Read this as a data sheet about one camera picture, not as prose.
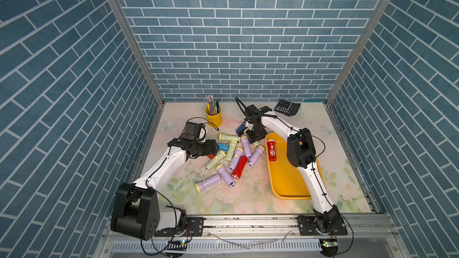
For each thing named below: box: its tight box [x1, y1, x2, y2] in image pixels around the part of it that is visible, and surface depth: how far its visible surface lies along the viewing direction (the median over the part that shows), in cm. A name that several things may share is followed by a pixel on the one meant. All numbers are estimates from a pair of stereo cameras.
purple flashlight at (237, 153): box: [228, 147, 244, 171], surface depth 93 cm
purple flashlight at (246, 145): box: [240, 135, 252, 158], surface depth 98 cm
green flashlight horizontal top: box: [218, 132, 241, 143], surface depth 101 cm
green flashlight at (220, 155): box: [204, 149, 227, 171], surface depth 93 cm
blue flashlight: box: [216, 143, 229, 152], surface depth 98 cm
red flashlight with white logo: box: [267, 139, 277, 162], surface depth 96 cm
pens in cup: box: [204, 94, 221, 116], surface depth 104 cm
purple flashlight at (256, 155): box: [247, 145, 265, 167], surface depth 95 cm
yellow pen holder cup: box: [205, 106, 223, 128], surface depth 104 cm
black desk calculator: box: [274, 99, 301, 117], surface depth 118 cm
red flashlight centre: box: [231, 155, 248, 180], surface depth 91 cm
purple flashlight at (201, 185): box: [194, 174, 221, 193], surface depth 85 cm
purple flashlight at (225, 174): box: [215, 163, 237, 188], surface depth 88 cm
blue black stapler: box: [235, 121, 249, 137], surface depth 106 cm
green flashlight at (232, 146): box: [225, 139, 238, 163], surface depth 96 cm
